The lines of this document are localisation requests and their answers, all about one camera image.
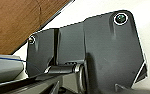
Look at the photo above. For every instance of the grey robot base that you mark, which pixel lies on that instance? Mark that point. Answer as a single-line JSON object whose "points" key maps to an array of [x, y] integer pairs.
{"points": [[107, 53]]}

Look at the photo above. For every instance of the grey bin blue lid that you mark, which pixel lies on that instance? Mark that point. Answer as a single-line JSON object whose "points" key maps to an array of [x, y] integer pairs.
{"points": [[4, 70]]}

